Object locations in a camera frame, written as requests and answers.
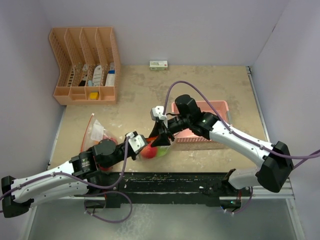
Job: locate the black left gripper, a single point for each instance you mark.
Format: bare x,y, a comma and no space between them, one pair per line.
133,155

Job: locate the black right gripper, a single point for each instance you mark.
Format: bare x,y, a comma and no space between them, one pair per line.
163,139

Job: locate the pink red apple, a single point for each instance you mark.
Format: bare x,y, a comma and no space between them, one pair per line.
107,137

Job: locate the large red apple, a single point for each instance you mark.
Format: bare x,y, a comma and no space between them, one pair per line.
149,152

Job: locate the clear zip bag orange zipper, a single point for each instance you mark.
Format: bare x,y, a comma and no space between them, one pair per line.
94,133

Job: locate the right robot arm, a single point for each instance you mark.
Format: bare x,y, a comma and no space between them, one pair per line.
273,162

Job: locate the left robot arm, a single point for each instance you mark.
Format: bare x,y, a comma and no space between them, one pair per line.
77,176

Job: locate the pink perforated plastic basket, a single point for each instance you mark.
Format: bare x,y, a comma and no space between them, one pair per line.
187,140

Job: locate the yellow item in organizer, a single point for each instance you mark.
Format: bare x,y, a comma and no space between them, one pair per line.
94,96

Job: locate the blue white box in organizer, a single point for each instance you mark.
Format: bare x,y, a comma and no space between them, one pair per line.
111,76

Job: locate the small green white box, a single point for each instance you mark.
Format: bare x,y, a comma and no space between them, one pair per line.
158,65

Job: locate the white bottle in organizer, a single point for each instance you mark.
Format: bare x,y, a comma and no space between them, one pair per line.
97,76

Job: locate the orange desk file organizer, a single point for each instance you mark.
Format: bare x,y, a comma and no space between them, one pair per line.
78,50

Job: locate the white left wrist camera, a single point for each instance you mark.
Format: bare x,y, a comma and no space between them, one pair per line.
136,141

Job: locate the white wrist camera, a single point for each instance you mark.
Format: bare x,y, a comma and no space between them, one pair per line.
157,114
136,141

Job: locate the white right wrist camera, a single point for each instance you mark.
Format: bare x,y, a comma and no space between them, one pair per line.
157,114

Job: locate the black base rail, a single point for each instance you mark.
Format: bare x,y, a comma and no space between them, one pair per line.
179,188

